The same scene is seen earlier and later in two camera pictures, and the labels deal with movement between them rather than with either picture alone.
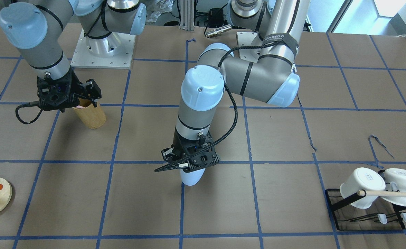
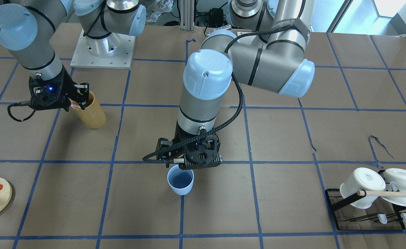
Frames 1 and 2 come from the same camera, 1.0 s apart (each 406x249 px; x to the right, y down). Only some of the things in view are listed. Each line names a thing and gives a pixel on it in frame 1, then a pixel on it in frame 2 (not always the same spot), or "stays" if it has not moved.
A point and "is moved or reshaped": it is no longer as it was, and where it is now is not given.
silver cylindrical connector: x=221 y=29 stays
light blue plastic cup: x=190 y=178 is moved or reshaped
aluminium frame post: x=187 y=9 stays
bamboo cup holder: x=93 y=117 stays
